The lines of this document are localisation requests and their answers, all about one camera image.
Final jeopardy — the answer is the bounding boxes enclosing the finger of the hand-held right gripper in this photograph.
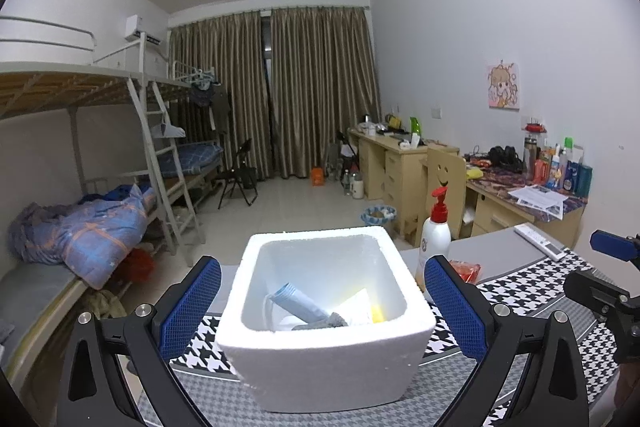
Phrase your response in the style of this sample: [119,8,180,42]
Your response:
[590,229,640,264]
[564,269,631,315]

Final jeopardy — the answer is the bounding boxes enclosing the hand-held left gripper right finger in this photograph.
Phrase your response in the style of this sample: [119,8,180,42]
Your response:
[424,254,591,427]

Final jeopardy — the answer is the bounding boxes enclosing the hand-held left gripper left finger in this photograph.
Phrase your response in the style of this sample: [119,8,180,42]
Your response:
[57,255,222,427]

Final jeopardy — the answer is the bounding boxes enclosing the white towel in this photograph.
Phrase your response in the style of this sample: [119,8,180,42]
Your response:
[332,288,373,325]

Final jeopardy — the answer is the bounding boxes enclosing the white foam tube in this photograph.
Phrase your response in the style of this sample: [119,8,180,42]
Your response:
[270,283,333,325]

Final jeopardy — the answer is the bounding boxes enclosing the grey cloth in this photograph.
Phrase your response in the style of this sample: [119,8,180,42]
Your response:
[291,313,348,332]

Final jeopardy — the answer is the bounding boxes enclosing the white foam box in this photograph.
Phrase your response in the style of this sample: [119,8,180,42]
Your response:
[215,227,437,413]

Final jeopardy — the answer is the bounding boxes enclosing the red snack packet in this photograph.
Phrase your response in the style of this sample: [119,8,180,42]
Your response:
[448,259,482,284]

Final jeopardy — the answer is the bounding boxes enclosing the red cloth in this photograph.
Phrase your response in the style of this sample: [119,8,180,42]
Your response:
[122,247,156,283]

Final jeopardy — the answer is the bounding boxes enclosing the white pump lotion bottle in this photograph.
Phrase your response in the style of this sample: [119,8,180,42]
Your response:
[419,187,452,280]

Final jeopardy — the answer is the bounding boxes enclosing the white remote control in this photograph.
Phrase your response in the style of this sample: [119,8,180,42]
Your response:
[514,223,568,262]

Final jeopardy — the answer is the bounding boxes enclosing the houndstooth table mat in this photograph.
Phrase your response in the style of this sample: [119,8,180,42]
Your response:
[167,249,640,427]

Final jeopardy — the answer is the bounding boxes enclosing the white paper sheets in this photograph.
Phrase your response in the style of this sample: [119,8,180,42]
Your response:
[507,184,571,212]

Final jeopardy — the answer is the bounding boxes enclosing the row of toiletry bottles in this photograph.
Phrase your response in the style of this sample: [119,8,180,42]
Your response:
[522,119,594,198]

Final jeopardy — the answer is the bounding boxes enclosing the wooden desk with patterned cover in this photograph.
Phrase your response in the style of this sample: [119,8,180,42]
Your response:
[462,154,586,240]

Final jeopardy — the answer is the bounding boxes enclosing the blue plaid blanket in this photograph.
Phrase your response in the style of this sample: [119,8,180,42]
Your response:
[9,187,157,290]

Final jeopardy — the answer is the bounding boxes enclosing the wooden chair with smiley cutout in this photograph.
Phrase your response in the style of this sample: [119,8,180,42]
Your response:
[402,146,468,248]

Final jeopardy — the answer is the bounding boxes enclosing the black folding chair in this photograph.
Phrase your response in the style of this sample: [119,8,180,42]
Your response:
[216,138,259,209]

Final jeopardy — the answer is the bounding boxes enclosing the white metal bunk bed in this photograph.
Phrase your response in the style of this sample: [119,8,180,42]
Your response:
[150,59,231,208]
[0,16,208,398]

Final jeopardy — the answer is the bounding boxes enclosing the wooden desk with drawers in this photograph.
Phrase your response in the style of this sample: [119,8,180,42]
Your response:
[348,127,460,202]

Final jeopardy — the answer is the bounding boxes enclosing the cluster of plastic bottles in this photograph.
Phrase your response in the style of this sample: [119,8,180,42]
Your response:
[340,169,365,198]

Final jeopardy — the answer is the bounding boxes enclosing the dark hanging clothes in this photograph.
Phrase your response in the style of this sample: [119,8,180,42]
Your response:
[189,79,232,132]

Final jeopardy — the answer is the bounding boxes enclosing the brown striped curtain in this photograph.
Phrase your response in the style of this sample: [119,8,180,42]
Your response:
[270,6,382,180]
[167,12,273,180]

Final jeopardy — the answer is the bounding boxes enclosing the white air conditioner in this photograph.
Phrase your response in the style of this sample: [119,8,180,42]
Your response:
[125,14,166,45]

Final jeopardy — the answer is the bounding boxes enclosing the cartoon wall poster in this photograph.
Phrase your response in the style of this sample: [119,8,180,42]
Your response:
[487,62,521,110]

